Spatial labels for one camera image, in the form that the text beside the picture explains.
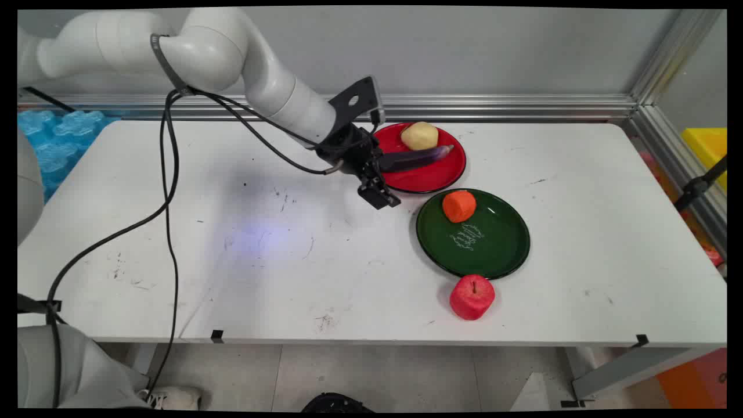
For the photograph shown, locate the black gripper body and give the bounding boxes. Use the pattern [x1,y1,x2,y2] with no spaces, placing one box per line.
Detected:
[316,124,385,176]

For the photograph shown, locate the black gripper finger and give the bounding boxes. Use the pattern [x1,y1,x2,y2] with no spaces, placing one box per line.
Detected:
[357,173,391,210]
[371,170,402,208]

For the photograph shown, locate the orange carrot piece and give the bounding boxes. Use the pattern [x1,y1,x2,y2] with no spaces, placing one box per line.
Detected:
[442,189,478,225]

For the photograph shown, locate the grey robot base cover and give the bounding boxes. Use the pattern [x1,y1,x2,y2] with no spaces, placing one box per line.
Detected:
[17,323,150,409]

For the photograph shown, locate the purple eggplant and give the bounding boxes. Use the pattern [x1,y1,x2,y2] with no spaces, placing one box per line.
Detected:
[377,145,455,174]

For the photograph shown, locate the red plate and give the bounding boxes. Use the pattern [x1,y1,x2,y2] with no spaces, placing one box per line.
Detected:
[371,121,467,194]

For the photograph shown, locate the yellow potato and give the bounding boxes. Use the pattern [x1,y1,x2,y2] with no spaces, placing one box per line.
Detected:
[400,121,440,152]

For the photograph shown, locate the green plate with writing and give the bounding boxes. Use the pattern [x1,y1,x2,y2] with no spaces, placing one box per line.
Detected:
[415,187,531,280]

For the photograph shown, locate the red apple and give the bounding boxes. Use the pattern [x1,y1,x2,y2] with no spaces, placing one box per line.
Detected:
[449,274,496,322]

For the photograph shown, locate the black round object on floor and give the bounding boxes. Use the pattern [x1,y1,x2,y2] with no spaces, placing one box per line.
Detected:
[301,392,376,413]

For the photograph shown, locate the white board on floor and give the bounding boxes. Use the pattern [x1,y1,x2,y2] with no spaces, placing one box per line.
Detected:
[510,372,574,412]

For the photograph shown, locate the white sneaker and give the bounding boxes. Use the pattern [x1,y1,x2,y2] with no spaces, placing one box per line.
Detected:
[137,385,203,410]

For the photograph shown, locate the white table leg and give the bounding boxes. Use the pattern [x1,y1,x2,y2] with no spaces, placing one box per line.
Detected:
[129,343,158,379]

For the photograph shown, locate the grey table leg brace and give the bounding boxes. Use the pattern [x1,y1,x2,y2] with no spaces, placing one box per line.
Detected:
[571,346,700,402]

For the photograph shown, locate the blue plastic trays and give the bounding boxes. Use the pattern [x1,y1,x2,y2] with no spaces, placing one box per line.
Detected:
[17,109,121,202]

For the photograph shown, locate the yellow box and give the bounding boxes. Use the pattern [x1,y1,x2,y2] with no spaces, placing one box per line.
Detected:
[681,127,727,193]

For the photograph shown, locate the orange box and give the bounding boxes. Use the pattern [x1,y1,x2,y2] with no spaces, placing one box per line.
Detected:
[655,348,727,409]

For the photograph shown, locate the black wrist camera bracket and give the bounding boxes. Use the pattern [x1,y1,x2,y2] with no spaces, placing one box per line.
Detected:
[327,75,387,127]

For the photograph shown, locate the horizontal aluminium frame rail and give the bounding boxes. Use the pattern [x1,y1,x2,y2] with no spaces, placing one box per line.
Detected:
[17,92,639,124]

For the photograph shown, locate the black strap on arm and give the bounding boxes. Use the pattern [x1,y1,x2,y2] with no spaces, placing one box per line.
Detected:
[150,34,195,97]

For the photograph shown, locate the long black cable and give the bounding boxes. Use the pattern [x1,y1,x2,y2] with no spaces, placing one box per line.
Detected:
[142,87,346,402]
[45,87,326,408]

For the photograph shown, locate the side aluminium frame rail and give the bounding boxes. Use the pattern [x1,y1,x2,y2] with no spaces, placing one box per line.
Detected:
[622,104,727,259]

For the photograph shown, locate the upright aluminium frame post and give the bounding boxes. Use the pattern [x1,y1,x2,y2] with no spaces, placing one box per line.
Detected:
[629,8,724,106]

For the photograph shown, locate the black strap on base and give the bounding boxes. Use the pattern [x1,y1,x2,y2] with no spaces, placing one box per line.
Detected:
[17,293,63,315]

